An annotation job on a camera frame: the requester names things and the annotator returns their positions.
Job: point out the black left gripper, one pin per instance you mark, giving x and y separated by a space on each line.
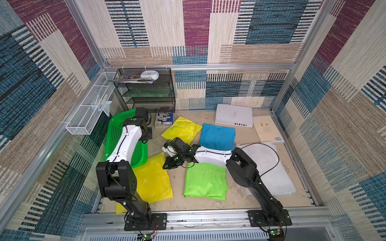
149 134

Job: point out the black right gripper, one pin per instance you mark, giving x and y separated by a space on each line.
170 159

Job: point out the green perforated plastic basket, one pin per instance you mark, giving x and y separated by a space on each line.
115 129

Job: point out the small yellow raincoat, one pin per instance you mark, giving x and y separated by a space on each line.
184 129

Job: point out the large yellow raincoat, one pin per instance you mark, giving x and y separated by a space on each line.
153 183

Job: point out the blue raincoat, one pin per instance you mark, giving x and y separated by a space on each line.
217 137

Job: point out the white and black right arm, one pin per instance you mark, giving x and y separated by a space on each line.
242 169

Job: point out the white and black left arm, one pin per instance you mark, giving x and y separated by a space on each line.
116 178

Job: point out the lime green folded raincoat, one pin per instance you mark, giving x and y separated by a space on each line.
206 180

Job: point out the white folded raincoat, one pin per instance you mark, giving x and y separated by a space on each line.
272 172

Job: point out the magazines on shelf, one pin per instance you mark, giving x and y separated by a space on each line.
128 78

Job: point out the white round object on shelf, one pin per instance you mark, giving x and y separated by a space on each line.
150 75

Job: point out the white flat box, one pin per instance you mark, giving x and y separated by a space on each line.
234 115

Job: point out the beige paper booklet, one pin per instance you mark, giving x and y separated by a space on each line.
267 130

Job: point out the black wire mesh shelf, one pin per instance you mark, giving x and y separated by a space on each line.
153 96

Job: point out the white wire wall basket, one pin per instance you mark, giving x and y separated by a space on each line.
92 106

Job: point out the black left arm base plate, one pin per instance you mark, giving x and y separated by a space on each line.
154 222

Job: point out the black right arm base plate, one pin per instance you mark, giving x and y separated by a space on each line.
261 218

